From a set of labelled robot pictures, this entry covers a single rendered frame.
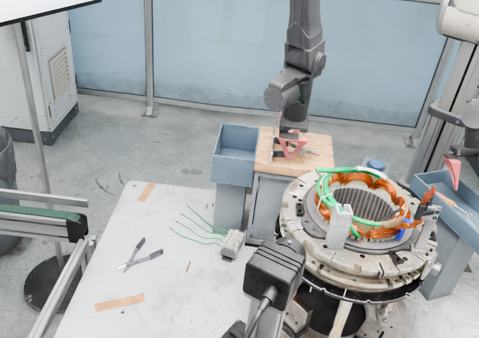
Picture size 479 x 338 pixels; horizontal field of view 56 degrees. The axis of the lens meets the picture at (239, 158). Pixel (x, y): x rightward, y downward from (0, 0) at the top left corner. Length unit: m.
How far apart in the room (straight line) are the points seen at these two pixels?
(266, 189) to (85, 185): 1.77
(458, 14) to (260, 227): 0.72
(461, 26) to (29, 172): 2.45
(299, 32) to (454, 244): 0.61
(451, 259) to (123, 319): 0.79
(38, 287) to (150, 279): 1.13
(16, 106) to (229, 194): 2.12
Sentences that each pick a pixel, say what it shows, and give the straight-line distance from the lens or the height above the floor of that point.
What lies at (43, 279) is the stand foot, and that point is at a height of 0.02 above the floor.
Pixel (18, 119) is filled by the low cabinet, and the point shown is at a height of 0.18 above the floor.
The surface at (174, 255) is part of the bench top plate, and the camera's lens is 1.25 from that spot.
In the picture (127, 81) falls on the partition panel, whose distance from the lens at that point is 3.44.
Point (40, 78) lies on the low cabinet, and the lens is 2.98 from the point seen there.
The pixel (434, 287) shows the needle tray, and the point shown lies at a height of 0.84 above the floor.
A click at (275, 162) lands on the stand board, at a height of 1.06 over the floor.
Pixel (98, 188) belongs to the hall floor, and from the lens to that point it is 2.76.
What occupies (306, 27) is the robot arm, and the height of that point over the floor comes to 1.41.
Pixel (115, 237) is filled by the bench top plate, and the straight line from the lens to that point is 1.31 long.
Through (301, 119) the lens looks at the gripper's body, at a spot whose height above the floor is 1.19.
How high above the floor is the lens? 1.69
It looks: 34 degrees down
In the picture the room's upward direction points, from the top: 6 degrees clockwise
